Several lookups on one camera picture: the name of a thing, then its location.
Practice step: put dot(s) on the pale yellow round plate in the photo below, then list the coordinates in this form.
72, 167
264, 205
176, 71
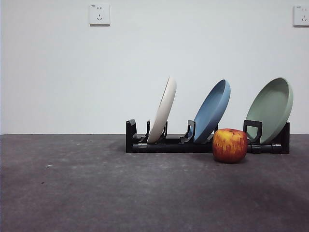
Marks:
164, 108

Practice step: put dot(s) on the black plate rack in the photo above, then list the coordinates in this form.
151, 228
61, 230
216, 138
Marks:
169, 147

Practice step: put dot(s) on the white wall socket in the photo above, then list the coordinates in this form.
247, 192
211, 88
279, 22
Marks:
301, 16
99, 15

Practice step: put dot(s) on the blue round plate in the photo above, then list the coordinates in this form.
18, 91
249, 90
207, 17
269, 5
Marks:
212, 111

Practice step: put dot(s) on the green round plate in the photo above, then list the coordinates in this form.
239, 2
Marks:
268, 108

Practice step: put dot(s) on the red and yellow apple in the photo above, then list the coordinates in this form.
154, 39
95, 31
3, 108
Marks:
229, 147

